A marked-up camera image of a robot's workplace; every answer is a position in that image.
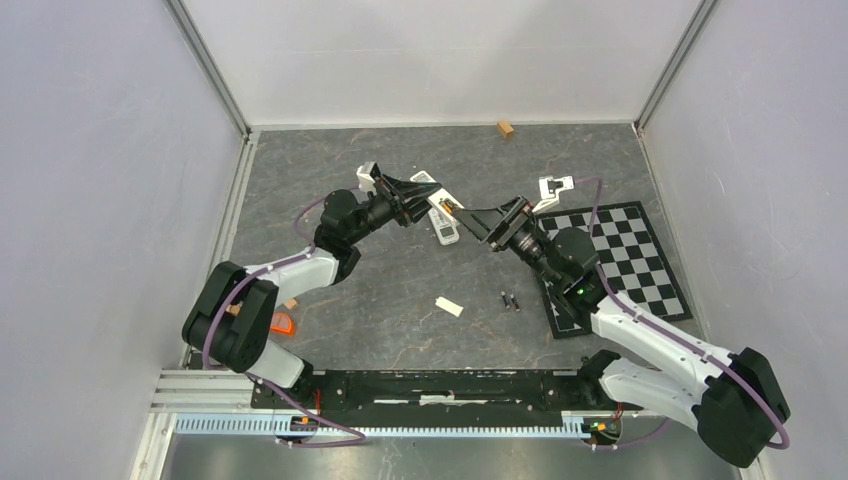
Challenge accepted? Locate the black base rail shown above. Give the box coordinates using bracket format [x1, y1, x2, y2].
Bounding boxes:
[287, 369, 620, 428]

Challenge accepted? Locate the AAA battery right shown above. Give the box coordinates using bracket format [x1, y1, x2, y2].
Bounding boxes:
[509, 293, 521, 312]

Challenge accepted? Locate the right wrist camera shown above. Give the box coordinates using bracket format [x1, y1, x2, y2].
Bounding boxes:
[532, 175, 575, 214]

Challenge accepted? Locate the white remote control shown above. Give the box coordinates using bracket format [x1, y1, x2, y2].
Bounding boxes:
[428, 208, 459, 246]
[410, 170, 465, 217]

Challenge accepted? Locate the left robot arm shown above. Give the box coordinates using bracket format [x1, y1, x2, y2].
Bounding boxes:
[181, 173, 442, 408]

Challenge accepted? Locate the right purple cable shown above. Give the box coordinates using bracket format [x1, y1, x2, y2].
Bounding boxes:
[572, 176, 792, 452]

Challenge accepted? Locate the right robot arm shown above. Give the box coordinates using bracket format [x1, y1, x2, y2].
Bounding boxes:
[440, 196, 791, 468]

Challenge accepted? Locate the purple cable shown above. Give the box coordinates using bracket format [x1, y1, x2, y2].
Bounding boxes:
[572, 176, 792, 452]
[201, 188, 369, 450]

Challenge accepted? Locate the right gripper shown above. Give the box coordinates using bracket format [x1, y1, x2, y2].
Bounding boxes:
[451, 195, 562, 287]

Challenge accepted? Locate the white battery cover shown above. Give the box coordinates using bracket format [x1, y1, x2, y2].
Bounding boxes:
[435, 296, 464, 317]

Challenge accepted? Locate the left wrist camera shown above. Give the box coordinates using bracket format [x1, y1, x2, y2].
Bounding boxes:
[356, 162, 379, 193]

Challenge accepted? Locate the orange semicircle toy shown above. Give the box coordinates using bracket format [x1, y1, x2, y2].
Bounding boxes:
[269, 312, 297, 337]

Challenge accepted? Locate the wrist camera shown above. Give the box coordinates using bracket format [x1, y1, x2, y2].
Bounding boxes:
[532, 175, 575, 214]
[356, 162, 379, 193]

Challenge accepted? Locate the small wooden block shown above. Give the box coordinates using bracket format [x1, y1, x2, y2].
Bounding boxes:
[496, 120, 515, 139]

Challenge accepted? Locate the slotted cable duct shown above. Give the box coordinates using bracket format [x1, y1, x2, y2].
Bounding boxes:
[173, 413, 591, 439]

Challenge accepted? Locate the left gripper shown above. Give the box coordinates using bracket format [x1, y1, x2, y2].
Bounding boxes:
[347, 173, 444, 245]

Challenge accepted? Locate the black white chessboard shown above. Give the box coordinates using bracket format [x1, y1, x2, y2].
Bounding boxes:
[536, 201, 694, 340]

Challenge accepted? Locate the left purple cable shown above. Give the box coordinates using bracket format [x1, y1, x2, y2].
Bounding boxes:
[201, 188, 369, 450]

